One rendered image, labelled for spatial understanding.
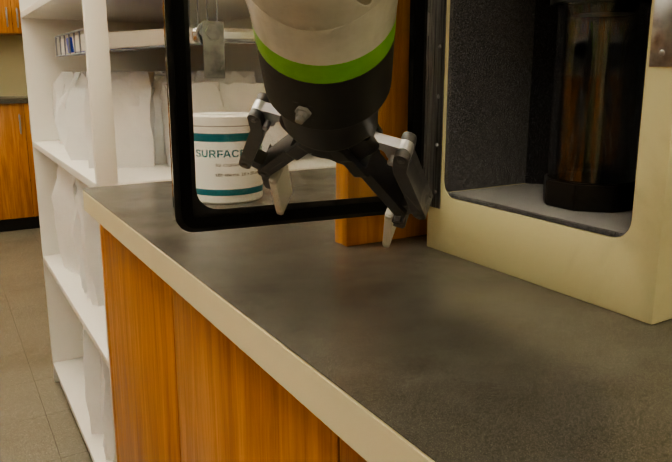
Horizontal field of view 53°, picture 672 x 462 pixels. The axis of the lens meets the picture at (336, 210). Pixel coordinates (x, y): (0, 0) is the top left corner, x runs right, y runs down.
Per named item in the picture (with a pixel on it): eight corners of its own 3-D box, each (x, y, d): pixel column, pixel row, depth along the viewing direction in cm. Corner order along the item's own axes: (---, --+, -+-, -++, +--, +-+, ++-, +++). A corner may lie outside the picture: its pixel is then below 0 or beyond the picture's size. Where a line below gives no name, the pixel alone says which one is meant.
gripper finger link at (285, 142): (320, 150, 54) (305, 140, 53) (262, 185, 63) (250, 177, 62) (336, 112, 55) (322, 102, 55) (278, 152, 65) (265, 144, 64)
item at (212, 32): (226, 78, 68) (224, 21, 67) (205, 78, 68) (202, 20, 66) (221, 78, 70) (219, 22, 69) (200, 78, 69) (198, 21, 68)
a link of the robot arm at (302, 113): (226, 72, 42) (365, 110, 40) (293, -53, 47) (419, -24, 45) (241, 127, 47) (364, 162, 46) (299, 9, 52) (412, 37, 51)
